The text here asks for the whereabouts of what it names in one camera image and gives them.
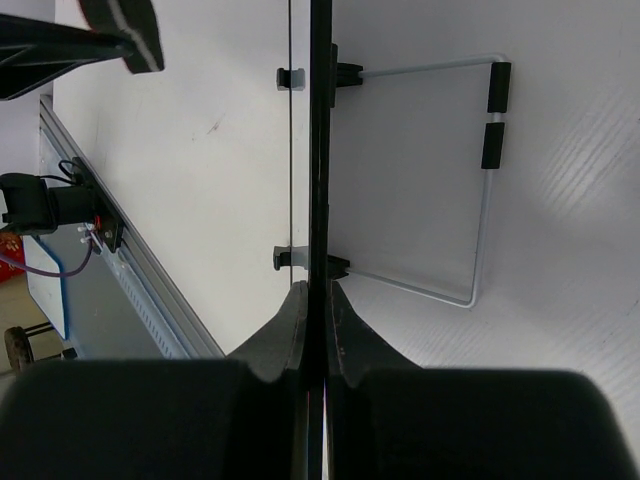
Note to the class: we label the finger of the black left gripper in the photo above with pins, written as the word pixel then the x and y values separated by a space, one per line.
pixel 35 52

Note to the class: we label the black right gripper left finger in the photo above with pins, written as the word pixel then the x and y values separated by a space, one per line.
pixel 239 417

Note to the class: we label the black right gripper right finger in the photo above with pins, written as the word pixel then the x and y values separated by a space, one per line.
pixel 389 418

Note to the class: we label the red bone-shaped eraser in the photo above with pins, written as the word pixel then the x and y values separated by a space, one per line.
pixel 134 20

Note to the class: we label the black-framed small whiteboard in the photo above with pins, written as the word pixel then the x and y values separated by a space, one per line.
pixel 311 80

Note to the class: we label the black cart wheel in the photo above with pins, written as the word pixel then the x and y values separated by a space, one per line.
pixel 18 349

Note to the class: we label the blue-edged white board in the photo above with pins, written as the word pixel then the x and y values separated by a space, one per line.
pixel 47 292

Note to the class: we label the aluminium mounting rail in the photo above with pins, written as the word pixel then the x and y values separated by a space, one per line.
pixel 102 322

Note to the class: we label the white slotted cable duct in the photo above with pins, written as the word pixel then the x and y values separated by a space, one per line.
pixel 146 309

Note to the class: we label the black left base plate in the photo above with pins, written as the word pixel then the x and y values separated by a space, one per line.
pixel 108 222

